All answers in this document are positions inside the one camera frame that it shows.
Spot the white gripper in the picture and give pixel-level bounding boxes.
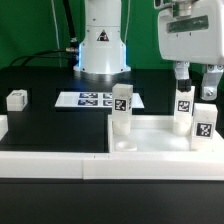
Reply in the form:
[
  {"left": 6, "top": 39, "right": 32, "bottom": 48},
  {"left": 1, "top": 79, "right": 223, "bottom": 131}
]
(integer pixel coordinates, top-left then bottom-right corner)
[{"left": 158, "top": 4, "right": 224, "bottom": 101}]

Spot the white square tabletop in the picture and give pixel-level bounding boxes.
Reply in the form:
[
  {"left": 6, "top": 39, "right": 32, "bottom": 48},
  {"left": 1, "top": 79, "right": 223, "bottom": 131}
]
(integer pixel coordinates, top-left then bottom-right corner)
[{"left": 107, "top": 114, "right": 223, "bottom": 154}]

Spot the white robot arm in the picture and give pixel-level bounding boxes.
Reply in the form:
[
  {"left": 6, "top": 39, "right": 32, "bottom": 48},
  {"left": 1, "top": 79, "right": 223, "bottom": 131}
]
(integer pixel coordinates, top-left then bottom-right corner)
[{"left": 74, "top": 0, "right": 224, "bottom": 101}]

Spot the white U-shaped obstacle fence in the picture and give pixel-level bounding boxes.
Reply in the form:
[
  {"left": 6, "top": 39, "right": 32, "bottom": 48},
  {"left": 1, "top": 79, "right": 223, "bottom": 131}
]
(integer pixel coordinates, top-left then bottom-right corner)
[{"left": 0, "top": 114, "right": 224, "bottom": 181}]

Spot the white marker plate with tags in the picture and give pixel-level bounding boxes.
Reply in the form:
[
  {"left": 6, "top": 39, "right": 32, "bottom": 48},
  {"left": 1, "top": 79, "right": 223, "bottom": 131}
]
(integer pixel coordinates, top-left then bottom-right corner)
[{"left": 54, "top": 91, "right": 145, "bottom": 109}]

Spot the black thick cable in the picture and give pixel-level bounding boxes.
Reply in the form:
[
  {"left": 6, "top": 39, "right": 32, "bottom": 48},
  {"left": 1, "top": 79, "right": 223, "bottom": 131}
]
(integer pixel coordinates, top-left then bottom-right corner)
[{"left": 62, "top": 0, "right": 79, "bottom": 51}]

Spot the thin white cable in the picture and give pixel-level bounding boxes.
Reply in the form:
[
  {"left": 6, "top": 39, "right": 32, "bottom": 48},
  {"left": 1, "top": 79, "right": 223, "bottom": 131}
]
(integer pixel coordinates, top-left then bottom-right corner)
[{"left": 50, "top": 0, "right": 62, "bottom": 68}]

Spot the black cable bundle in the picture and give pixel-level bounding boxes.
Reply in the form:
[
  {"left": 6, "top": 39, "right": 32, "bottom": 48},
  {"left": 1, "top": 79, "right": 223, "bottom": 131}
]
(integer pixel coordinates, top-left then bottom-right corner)
[{"left": 9, "top": 48, "right": 80, "bottom": 68}]

